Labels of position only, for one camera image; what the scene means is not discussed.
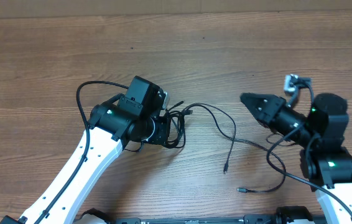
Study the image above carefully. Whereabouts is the black usb cable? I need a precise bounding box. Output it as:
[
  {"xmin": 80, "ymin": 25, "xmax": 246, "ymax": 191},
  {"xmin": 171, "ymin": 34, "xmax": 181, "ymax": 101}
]
[{"xmin": 162, "ymin": 100, "xmax": 287, "ymax": 194}]

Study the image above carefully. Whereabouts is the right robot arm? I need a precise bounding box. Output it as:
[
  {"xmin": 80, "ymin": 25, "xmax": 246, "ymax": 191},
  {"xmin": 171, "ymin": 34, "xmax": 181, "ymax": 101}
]
[{"xmin": 240, "ymin": 93, "xmax": 352, "ymax": 223}]

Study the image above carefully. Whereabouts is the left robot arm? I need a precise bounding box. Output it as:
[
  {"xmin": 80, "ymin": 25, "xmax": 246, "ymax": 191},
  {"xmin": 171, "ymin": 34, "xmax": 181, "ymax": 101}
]
[{"xmin": 0, "ymin": 76, "xmax": 170, "ymax": 224}]

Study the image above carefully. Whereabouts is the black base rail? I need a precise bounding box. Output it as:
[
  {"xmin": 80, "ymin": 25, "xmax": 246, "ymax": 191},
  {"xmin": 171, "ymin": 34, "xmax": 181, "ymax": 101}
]
[{"xmin": 73, "ymin": 205, "xmax": 320, "ymax": 224}]

